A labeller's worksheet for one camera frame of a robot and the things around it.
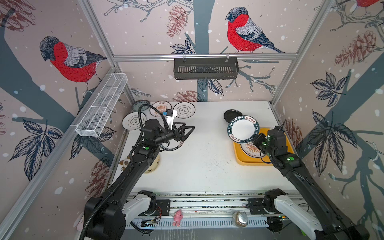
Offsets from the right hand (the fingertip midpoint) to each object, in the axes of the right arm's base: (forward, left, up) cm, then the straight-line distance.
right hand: (251, 136), depth 78 cm
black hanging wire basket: (+50, +25, +11) cm, 57 cm away
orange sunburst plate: (+2, -5, -18) cm, 19 cm away
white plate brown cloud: (+35, +41, -18) cm, 57 cm away
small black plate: (+33, +5, -19) cm, 38 cm away
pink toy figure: (-36, +37, -17) cm, 55 cm away
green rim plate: (+7, +2, -4) cm, 9 cm away
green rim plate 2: (+3, +46, -16) cm, 49 cm away
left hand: (-3, +32, +11) cm, 34 cm away
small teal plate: (+39, +83, -17) cm, 93 cm away
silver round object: (-36, +9, -10) cm, 38 cm away
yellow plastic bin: (-5, +3, -17) cm, 18 cm away
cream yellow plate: (-12, +55, -17) cm, 59 cm away
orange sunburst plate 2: (+38, +61, -16) cm, 74 cm away
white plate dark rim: (+22, +80, -16) cm, 85 cm away
